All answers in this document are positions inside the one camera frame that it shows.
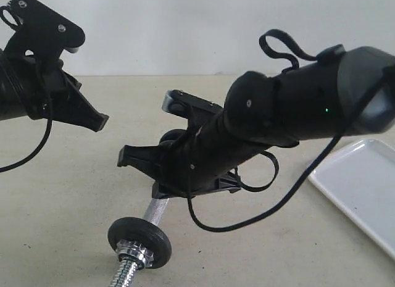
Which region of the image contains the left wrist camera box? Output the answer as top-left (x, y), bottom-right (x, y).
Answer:
top-left (1, 0), bottom-right (85, 71)

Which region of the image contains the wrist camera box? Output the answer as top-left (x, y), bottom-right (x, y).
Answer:
top-left (162, 89), bottom-right (223, 127)
top-left (1, 0), bottom-right (85, 71)

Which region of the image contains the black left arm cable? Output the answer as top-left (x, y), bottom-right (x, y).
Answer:
top-left (0, 4), bottom-right (62, 173)

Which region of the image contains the chrome dumbbell with black plates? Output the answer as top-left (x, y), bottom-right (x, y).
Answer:
top-left (107, 129), bottom-right (188, 286)

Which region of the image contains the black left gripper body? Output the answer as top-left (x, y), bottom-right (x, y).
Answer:
top-left (21, 57), bottom-right (83, 122)

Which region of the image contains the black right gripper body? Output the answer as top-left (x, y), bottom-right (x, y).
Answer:
top-left (166, 112), bottom-right (278, 198)

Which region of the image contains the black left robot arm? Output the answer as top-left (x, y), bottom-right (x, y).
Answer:
top-left (1, 51), bottom-right (109, 132)

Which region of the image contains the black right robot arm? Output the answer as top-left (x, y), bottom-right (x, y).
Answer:
top-left (117, 46), bottom-right (394, 199)

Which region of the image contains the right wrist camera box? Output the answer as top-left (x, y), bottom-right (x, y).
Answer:
top-left (162, 89), bottom-right (223, 127)

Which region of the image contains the white rectangular tray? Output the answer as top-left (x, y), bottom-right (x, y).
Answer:
top-left (308, 138), bottom-right (394, 257)

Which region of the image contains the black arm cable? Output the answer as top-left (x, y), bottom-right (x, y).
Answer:
top-left (171, 28), bottom-right (395, 233)
top-left (0, 4), bottom-right (62, 173)

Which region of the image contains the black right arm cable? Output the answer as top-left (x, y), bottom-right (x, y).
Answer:
top-left (171, 28), bottom-right (395, 233)

